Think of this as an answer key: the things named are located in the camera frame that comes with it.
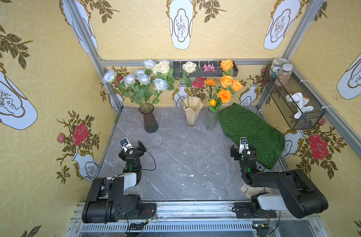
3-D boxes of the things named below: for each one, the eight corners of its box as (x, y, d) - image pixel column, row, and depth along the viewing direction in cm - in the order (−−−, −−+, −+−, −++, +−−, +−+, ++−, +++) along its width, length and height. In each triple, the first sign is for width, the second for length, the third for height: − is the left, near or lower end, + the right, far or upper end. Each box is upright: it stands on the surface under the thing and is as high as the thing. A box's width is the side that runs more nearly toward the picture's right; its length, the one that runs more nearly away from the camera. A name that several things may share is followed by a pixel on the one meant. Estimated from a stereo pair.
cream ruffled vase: (183, 131, 108) (182, 110, 91) (183, 118, 117) (182, 96, 100) (200, 131, 108) (203, 110, 91) (199, 118, 117) (201, 96, 100)
